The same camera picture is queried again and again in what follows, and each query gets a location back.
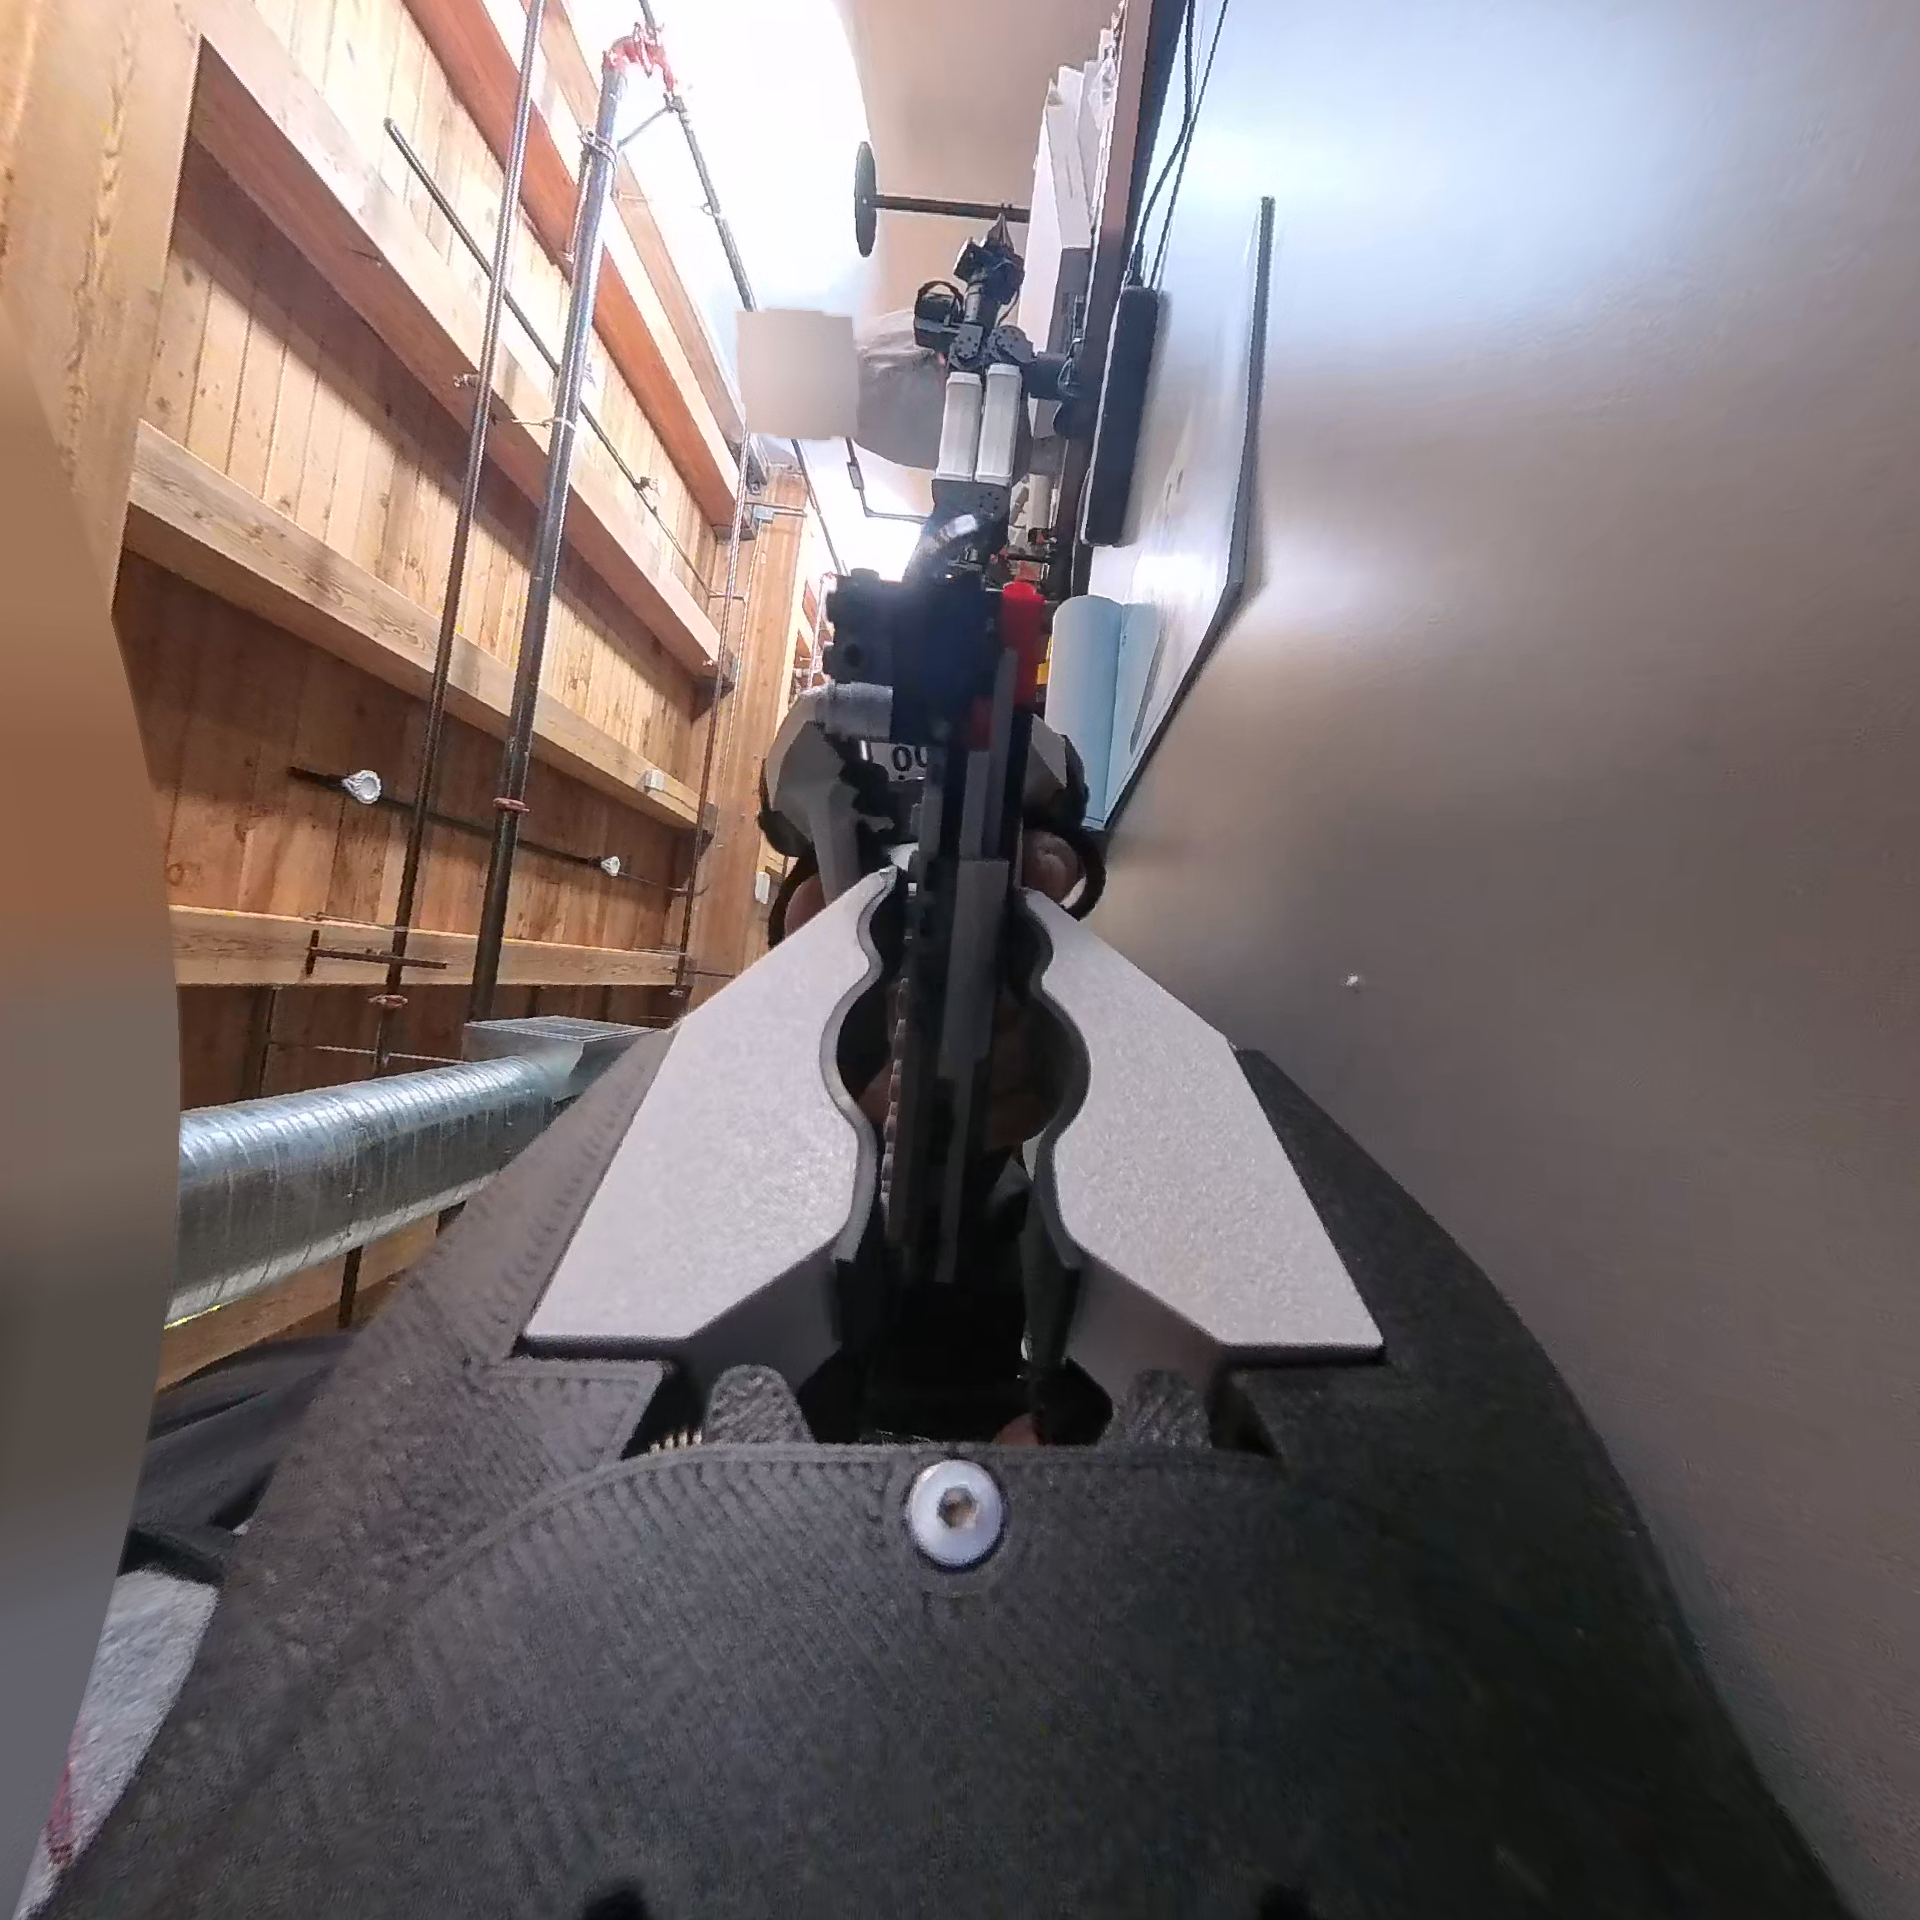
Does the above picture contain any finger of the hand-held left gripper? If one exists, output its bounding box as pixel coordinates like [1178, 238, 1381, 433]
[1025, 721, 1090, 834]
[762, 688, 906, 904]

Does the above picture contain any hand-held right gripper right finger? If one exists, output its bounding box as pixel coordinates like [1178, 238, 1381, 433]
[1026, 908, 1388, 1377]

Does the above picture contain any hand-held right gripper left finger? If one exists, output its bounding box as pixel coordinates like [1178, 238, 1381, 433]
[514, 870, 906, 1365]

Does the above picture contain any grey toy brick model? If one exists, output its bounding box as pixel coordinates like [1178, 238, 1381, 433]
[822, 510, 1059, 1291]

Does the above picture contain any toy instruction booklet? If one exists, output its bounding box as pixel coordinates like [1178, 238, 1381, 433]
[1046, 194, 1278, 829]

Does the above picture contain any black power bank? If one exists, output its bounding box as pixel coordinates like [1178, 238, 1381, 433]
[1078, 286, 1166, 548]

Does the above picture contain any silver ventilation duct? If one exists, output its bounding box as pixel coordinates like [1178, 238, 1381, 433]
[177, 1014, 670, 1328]

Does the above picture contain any black round pedestal stand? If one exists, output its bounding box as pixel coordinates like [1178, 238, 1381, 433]
[851, 139, 1038, 266]

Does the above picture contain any black cable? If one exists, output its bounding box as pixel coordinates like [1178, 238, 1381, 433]
[1128, 0, 1234, 294]

